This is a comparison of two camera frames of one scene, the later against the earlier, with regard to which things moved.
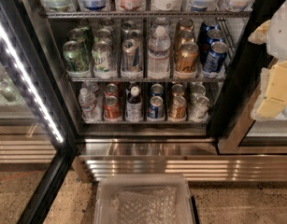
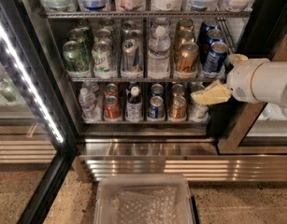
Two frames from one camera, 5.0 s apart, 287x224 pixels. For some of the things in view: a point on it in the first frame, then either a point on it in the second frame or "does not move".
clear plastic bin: (144, 199) does not move
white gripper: (282, 32) → (241, 79)
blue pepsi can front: (216, 57) does not move
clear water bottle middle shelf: (159, 47) does not move
